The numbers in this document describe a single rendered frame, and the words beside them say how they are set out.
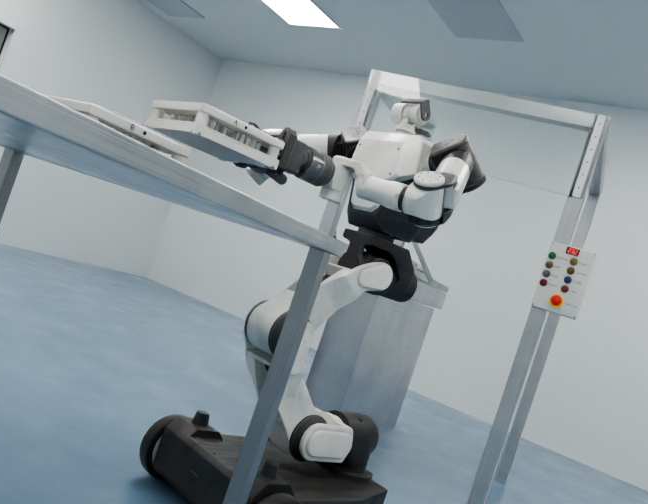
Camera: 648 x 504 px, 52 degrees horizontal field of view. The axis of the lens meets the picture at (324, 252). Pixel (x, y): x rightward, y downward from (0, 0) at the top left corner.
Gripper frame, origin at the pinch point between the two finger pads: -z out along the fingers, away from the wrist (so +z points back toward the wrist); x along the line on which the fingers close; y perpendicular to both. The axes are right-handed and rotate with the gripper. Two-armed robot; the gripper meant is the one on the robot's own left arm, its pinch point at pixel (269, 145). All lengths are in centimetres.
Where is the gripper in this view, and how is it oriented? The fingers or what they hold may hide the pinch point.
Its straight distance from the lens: 170.7
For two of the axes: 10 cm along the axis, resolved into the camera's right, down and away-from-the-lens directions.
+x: -3.4, 9.4, -0.5
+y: -5.5, -1.6, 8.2
